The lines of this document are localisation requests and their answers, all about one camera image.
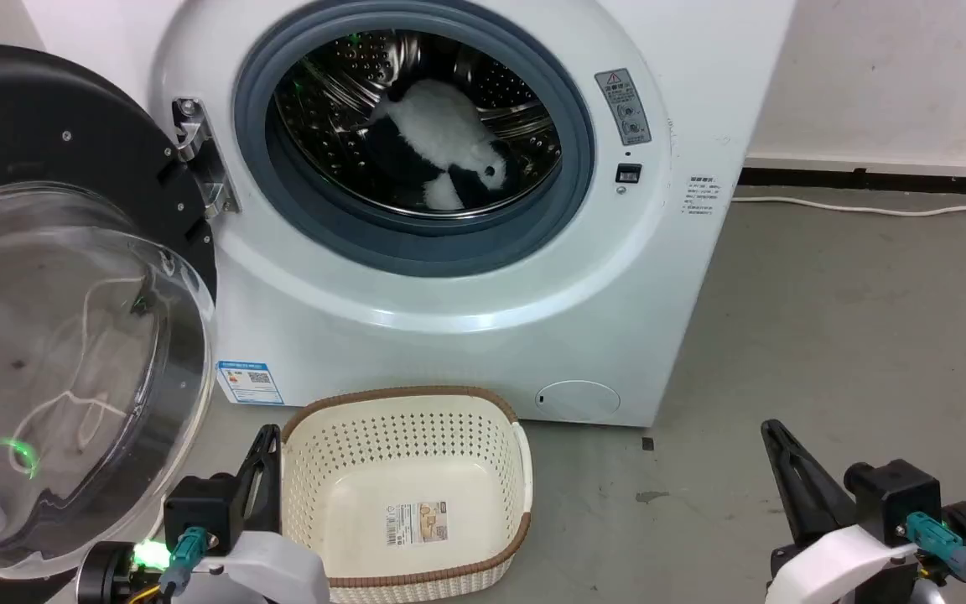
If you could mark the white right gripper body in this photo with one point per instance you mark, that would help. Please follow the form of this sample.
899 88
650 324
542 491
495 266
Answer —
835 562

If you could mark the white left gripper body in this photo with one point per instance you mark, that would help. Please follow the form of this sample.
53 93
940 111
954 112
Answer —
273 566

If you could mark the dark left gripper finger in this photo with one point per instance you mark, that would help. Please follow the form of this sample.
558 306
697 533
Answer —
252 474
275 495

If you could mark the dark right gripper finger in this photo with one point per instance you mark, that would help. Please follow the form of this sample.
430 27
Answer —
785 560
802 482

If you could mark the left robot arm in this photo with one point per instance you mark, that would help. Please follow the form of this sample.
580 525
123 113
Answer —
106 575

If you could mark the white front-load washing machine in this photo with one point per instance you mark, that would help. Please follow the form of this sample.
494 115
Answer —
449 352

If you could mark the metal door hinge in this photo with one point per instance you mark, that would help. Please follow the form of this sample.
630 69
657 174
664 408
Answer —
202 159

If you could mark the black round door with glass bowl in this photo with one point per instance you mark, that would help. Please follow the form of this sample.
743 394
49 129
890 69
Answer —
30 109

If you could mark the cream laundry basket brown rim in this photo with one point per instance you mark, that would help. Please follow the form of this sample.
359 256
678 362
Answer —
340 470

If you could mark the blue energy label sticker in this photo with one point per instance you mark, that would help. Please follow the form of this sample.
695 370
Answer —
250 382

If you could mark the paper label in basket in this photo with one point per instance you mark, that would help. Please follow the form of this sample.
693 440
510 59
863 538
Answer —
416 523

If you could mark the round white filter cover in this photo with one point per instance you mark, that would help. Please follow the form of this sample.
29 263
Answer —
577 400

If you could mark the white text sticker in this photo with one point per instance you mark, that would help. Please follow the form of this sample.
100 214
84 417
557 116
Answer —
702 195

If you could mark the black baseboard strip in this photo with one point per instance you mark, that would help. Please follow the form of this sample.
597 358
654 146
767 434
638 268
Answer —
869 179

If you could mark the perforated steel drum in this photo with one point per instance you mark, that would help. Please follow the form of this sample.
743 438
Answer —
332 92

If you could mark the black and white panda plush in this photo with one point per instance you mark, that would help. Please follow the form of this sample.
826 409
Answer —
441 126

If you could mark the grey warning sticker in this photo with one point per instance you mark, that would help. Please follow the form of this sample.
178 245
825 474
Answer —
622 105

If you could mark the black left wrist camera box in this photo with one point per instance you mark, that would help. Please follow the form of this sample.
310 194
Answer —
198 503

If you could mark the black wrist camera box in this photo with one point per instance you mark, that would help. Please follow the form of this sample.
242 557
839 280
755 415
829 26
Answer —
198 503
898 495

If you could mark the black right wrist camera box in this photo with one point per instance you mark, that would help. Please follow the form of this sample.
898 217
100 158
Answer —
898 495

